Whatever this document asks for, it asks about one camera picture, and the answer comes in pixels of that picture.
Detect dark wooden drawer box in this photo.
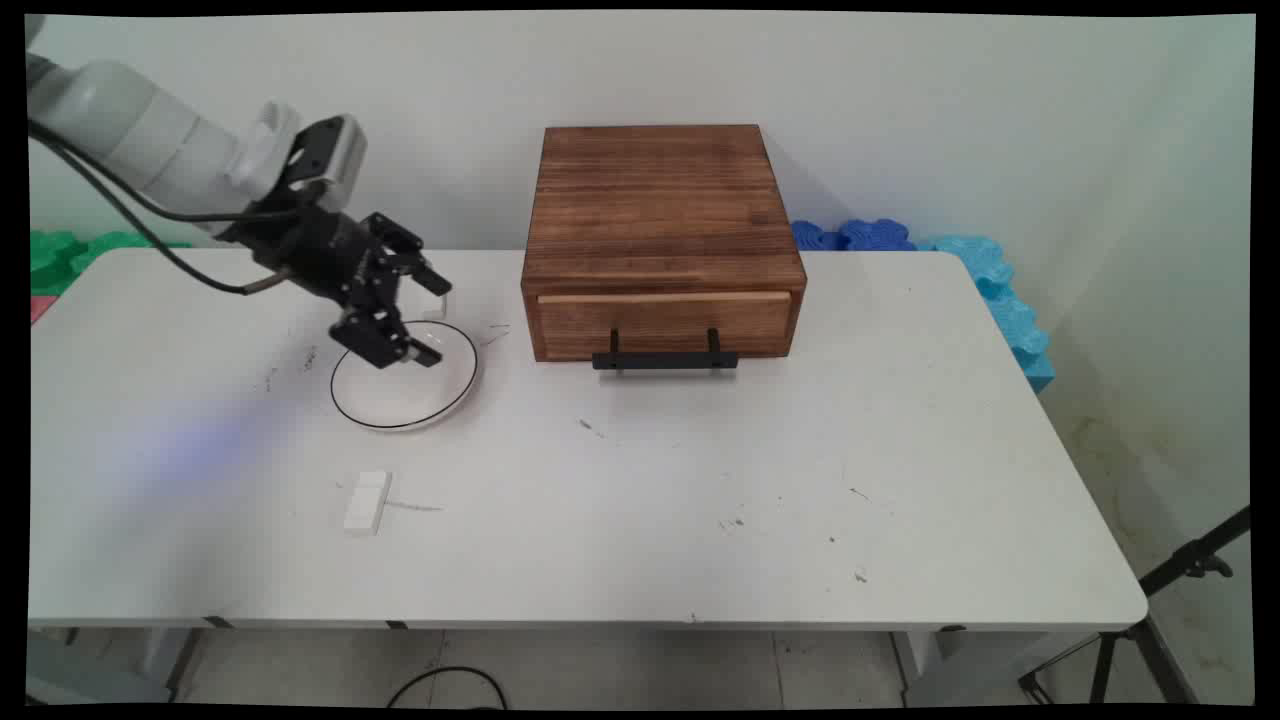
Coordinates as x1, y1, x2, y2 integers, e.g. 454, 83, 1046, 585
520, 124, 809, 364

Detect small white rectangular block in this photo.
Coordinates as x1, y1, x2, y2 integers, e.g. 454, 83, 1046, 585
342, 470, 394, 537

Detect green foam mat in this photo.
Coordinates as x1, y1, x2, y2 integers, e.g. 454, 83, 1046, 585
29, 230, 193, 297

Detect black cable on floor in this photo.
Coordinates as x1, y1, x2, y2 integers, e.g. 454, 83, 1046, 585
387, 666, 510, 710

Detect light blue foam mat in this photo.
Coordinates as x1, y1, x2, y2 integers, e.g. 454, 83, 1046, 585
915, 234, 1057, 394

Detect black tripod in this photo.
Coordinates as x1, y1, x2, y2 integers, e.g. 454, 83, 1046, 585
1017, 505, 1252, 707

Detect white plate with black rim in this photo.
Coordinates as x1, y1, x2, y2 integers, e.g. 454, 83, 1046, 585
330, 318, 482, 433

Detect black drawer handle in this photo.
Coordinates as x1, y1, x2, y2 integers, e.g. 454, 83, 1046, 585
591, 327, 740, 374

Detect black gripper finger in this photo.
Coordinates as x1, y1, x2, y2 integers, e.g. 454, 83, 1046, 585
364, 212, 454, 299
330, 290, 445, 372

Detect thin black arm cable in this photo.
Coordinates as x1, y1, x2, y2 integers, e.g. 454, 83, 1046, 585
28, 120, 301, 223

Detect light wooden drawer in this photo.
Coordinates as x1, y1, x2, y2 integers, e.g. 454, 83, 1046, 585
536, 289, 795, 360

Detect dark blue foam mat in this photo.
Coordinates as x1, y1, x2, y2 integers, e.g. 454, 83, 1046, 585
790, 218, 918, 253

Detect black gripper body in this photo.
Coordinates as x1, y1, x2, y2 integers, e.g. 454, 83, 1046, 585
215, 195, 403, 313

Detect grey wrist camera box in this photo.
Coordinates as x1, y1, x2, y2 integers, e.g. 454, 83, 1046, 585
284, 115, 369, 214

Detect grey table leg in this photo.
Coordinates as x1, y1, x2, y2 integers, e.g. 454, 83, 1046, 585
888, 630, 943, 691
160, 629, 204, 693

